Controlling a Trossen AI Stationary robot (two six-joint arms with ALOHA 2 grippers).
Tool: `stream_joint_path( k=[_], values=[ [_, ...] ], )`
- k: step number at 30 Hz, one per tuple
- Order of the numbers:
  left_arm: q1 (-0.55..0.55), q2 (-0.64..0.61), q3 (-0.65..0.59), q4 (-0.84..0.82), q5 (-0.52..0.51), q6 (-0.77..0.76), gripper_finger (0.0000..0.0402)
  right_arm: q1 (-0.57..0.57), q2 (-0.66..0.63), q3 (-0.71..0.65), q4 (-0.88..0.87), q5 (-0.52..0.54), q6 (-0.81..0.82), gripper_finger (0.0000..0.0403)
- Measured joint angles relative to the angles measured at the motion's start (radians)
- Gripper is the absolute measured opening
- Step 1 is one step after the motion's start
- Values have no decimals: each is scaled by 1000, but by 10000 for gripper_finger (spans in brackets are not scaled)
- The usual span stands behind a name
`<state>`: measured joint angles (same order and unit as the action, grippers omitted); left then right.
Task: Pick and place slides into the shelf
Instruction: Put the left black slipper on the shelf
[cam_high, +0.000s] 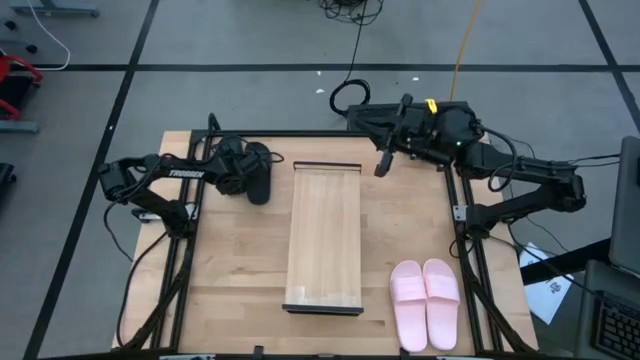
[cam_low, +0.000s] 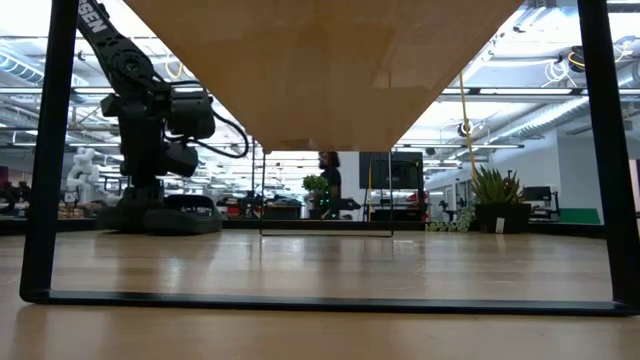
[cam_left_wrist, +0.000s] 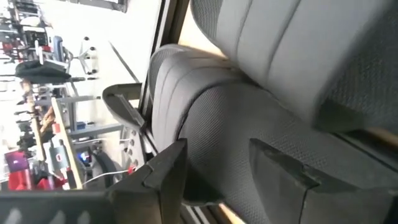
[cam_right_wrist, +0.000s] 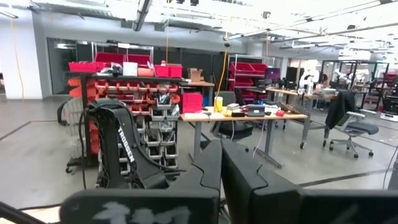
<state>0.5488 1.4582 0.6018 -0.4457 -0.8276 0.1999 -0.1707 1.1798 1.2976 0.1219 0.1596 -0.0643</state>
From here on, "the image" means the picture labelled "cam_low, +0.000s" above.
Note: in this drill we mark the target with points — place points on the green panel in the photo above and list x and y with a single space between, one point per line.
580 216

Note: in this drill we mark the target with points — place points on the person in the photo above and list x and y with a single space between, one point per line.
332 177

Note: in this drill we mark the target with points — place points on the potted green succulent plant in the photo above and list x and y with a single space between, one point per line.
500 217

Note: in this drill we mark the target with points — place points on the black aluminium rig frame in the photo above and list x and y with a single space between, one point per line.
240 225

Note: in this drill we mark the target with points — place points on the black desk monitor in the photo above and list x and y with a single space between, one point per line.
537 193

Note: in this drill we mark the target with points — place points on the small leafy green plant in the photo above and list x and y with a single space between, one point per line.
315 183

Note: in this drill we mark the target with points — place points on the wooden shelf with black frame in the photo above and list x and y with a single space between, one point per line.
325 75

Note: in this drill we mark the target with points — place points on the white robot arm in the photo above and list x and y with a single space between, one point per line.
85 170

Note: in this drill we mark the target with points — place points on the pale green vine sprig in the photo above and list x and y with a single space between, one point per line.
452 225

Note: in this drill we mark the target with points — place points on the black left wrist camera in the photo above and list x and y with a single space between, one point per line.
181 160

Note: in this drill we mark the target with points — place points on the large black wall screen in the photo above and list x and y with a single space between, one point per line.
400 170

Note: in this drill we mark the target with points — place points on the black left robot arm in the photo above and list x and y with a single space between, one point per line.
117 47

